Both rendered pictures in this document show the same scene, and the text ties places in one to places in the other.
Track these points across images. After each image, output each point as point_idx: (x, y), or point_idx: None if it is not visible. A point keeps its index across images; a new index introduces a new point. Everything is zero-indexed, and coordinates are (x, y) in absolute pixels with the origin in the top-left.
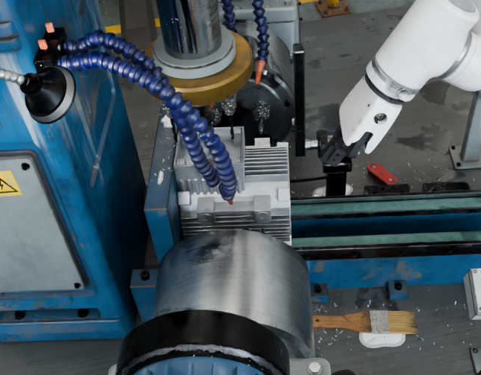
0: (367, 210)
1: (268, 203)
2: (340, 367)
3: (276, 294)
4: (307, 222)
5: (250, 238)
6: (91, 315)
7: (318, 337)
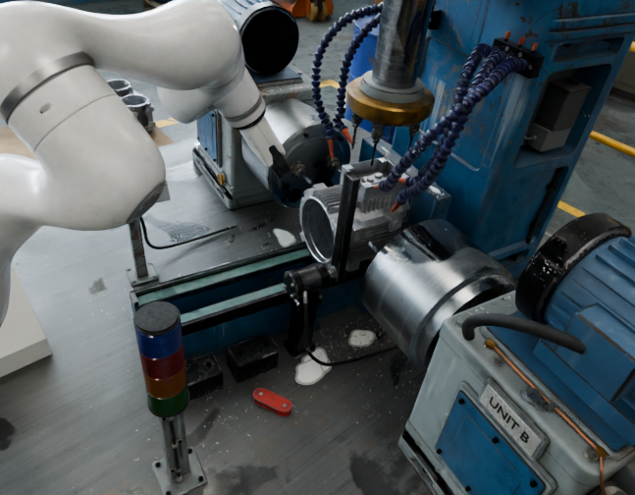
0: (260, 290)
1: (316, 188)
2: (241, 248)
3: (270, 119)
4: None
5: (298, 126)
6: None
7: None
